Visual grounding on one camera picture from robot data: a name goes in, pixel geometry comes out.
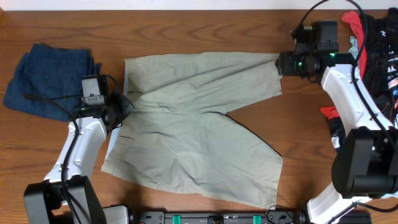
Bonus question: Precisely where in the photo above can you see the khaki shorts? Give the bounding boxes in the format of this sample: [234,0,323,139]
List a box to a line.
[101,52,283,208]

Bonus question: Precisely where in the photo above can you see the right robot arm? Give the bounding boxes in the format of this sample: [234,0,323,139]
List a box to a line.
[275,52,397,223]

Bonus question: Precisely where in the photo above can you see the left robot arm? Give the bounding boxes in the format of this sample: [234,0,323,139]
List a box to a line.
[24,92,133,223]

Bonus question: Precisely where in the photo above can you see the light blue garment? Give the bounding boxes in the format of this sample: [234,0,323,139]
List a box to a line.
[348,36,359,59]

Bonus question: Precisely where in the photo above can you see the folded navy blue shorts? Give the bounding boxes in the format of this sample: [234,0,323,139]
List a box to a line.
[3,44,101,121]

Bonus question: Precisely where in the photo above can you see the red garment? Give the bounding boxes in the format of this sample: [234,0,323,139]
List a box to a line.
[320,11,368,119]

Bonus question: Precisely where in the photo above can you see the black patterned shirt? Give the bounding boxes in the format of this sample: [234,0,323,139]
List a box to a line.
[328,7,398,150]

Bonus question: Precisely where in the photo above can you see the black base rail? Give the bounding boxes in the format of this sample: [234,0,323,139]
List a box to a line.
[130,205,373,224]

